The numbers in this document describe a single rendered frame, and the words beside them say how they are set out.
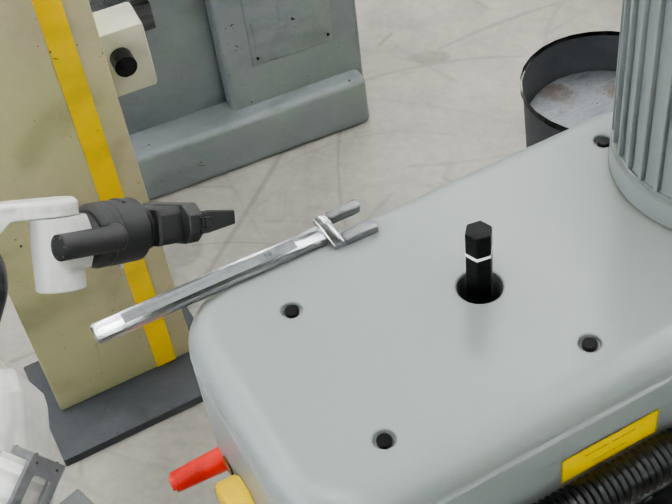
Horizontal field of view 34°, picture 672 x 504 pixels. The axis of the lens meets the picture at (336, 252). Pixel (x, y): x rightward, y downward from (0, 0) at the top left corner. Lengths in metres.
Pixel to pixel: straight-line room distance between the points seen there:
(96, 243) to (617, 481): 0.79
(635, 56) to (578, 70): 2.56
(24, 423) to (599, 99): 2.40
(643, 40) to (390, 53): 3.60
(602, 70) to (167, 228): 2.13
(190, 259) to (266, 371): 2.86
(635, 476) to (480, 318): 0.16
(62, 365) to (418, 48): 1.99
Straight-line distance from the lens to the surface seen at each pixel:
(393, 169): 3.88
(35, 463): 1.10
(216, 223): 1.57
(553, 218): 0.93
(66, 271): 1.46
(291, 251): 0.91
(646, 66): 0.86
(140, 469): 3.19
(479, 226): 0.84
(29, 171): 2.78
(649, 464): 0.88
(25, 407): 1.22
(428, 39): 4.49
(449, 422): 0.79
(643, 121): 0.89
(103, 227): 1.46
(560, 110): 3.29
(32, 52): 2.62
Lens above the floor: 2.53
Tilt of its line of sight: 45 degrees down
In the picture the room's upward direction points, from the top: 8 degrees counter-clockwise
